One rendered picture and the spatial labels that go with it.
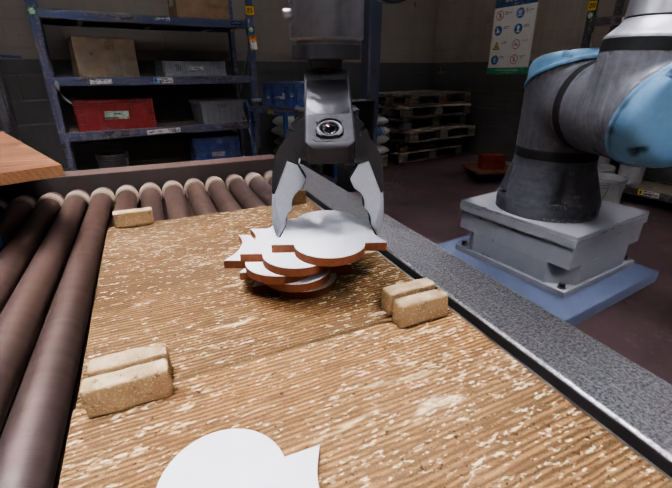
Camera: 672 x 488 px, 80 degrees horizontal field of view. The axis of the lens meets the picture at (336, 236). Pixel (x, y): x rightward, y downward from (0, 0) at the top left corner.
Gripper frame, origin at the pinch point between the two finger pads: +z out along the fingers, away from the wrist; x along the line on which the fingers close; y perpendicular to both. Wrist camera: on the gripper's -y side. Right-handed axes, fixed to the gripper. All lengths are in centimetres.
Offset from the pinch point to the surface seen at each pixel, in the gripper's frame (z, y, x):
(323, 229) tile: -0.5, 0.3, 0.6
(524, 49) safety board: -39, 485, -260
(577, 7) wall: -79, 436, -287
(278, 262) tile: 0.6, -6.0, 5.4
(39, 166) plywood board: -4.5, 17.5, 41.9
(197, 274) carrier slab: 5.9, 1.9, 16.3
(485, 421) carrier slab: 5.9, -22.2, -10.6
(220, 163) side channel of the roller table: 5, 60, 25
